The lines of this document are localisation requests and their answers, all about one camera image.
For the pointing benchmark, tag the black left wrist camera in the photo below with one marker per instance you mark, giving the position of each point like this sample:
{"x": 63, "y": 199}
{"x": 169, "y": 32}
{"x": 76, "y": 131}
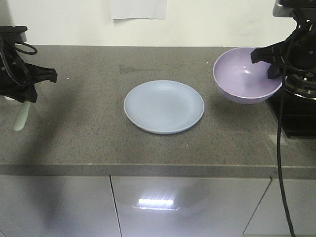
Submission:
{"x": 13, "y": 34}

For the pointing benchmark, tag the white cup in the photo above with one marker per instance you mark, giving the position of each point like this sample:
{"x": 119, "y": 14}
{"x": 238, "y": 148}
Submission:
{"x": 9, "y": 99}

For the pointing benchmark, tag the pale green plastic spoon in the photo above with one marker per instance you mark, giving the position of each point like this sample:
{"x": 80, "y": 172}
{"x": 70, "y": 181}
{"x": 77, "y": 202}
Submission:
{"x": 22, "y": 116}

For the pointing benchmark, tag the white paper on wall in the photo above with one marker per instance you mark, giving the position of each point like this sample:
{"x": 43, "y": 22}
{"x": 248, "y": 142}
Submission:
{"x": 138, "y": 9}

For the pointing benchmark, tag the black induction cooktop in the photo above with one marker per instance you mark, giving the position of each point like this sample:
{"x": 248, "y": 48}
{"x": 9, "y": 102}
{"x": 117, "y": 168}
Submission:
{"x": 298, "y": 114}

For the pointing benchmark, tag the purple plastic bowl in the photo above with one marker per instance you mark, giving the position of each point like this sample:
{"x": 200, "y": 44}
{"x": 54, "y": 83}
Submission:
{"x": 241, "y": 81}

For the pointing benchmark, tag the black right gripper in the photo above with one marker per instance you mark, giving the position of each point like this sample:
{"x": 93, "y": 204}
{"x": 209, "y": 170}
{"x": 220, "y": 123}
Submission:
{"x": 299, "y": 53}

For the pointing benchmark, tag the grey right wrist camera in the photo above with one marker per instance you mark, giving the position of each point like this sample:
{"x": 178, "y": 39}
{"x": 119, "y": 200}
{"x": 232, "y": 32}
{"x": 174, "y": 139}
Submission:
{"x": 284, "y": 8}

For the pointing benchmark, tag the light blue plastic plate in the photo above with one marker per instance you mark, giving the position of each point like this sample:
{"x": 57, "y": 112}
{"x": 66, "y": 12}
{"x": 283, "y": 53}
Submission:
{"x": 164, "y": 106}

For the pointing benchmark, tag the glossy grey cabinet door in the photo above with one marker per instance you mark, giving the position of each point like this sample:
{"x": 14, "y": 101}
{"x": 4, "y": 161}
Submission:
{"x": 186, "y": 207}

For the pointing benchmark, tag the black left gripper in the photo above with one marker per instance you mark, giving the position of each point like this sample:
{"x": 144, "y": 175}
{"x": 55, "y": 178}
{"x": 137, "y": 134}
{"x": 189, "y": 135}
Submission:
{"x": 17, "y": 78}

